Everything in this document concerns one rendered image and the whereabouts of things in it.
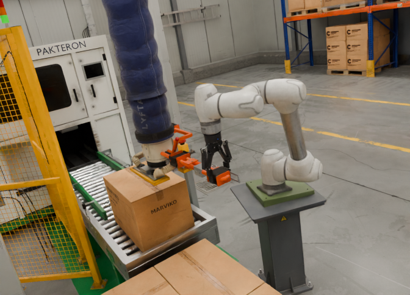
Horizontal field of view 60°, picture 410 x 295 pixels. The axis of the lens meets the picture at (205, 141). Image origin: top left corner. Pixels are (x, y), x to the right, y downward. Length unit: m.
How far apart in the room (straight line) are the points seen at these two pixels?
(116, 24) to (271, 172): 1.29
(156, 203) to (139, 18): 1.15
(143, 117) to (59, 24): 9.17
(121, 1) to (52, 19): 9.15
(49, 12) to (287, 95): 9.57
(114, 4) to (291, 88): 0.98
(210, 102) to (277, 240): 1.36
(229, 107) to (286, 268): 1.57
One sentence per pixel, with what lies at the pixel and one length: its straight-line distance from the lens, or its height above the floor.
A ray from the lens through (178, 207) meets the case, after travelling 2.46.
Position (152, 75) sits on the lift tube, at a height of 1.71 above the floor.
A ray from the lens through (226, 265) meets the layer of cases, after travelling 2.26.
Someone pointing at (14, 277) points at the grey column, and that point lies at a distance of 3.02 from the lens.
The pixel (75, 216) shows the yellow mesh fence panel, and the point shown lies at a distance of 2.98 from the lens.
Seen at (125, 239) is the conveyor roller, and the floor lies 0.53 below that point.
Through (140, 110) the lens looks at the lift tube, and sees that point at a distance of 1.96.
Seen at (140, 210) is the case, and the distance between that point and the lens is 2.34.
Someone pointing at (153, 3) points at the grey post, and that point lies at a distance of 5.32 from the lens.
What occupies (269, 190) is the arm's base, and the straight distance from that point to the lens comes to 2.41.
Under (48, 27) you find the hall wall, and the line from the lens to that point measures 10.97.
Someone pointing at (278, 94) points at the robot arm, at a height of 1.51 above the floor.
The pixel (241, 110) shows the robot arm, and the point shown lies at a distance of 1.41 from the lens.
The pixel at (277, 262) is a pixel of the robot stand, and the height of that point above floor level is 0.28.
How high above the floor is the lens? 1.94
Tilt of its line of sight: 19 degrees down
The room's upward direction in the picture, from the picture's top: 10 degrees counter-clockwise
